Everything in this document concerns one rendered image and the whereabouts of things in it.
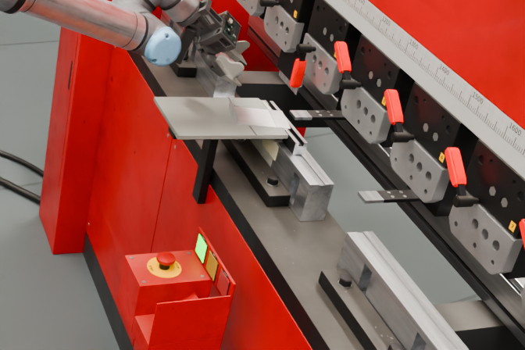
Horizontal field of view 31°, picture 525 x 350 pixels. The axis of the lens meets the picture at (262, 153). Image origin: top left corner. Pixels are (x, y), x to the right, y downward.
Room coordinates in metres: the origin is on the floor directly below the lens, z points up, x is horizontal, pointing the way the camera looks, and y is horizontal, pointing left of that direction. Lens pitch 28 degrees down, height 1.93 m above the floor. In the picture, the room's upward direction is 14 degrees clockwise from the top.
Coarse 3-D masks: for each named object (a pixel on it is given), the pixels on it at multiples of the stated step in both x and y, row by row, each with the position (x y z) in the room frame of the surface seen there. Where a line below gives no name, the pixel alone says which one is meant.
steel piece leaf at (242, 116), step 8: (232, 104) 1.94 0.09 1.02; (232, 112) 1.93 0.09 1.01; (240, 112) 1.94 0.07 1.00; (248, 112) 1.95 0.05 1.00; (256, 112) 1.96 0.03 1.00; (264, 112) 1.97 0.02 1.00; (240, 120) 1.90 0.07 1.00; (248, 120) 1.91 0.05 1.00; (256, 120) 1.92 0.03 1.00; (264, 120) 1.93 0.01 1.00; (272, 120) 1.94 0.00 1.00
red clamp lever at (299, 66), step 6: (300, 48) 1.80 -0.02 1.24; (306, 48) 1.81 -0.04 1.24; (312, 48) 1.82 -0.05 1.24; (300, 54) 1.81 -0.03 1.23; (300, 60) 1.81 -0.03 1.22; (294, 66) 1.81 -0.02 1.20; (300, 66) 1.80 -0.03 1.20; (294, 72) 1.80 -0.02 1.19; (300, 72) 1.80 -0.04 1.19; (294, 78) 1.80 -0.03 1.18; (300, 78) 1.81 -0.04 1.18; (294, 84) 1.80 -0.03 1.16; (300, 84) 1.81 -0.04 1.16
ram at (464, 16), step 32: (384, 0) 1.66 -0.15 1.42; (416, 0) 1.58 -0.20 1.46; (448, 0) 1.51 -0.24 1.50; (480, 0) 1.44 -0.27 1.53; (512, 0) 1.38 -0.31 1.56; (416, 32) 1.56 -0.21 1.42; (448, 32) 1.48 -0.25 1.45; (480, 32) 1.42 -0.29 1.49; (512, 32) 1.36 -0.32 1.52; (416, 64) 1.53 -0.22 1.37; (448, 64) 1.46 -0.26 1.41; (480, 64) 1.40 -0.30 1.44; (512, 64) 1.34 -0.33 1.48; (448, 96) 1.44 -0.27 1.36; (512, 96) 1.32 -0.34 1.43; (480, 128) 1.35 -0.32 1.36; (512, 160) 1.28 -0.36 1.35
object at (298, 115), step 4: (340, 100) 2.12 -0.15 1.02; (340, 104) 2.11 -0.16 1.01; (336, 108) 2.12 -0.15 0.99; (340, 108) 2.11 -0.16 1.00; (292, 112) 2.00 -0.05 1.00; (296, 112) 2.01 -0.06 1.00; (300, 112) 2.01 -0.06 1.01; (304, 112) 2.02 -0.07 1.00; (308, 112) 2.03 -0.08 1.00; (312, 112) 2.03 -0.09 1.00; (316, 112) 2.04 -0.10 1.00; (320, 112) 2.04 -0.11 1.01; (324, 112) 2.05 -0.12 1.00; (328, 112) 2.05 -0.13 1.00; (332, 112) 2.06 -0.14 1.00; (336, 112) 2.06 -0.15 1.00; (340, 112) 2.07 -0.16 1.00; (292, 116) 2.00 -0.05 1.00; (296, 116) 1.99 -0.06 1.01; (300, 116) 1.99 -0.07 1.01; (304, 116) 2.00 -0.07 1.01; (308, 116) 2.00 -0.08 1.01; (312, 116) 2.01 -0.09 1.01; (316, 116) 2.02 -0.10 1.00; (320, 116) 2.02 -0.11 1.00; (324, 116) 2.03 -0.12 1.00; (328, 116) 2.03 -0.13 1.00; (332, 116) 2.04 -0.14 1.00; (336, 116) 2.04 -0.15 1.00; (340, 116) 2.05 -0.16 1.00; (344, 116) 2.05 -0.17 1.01
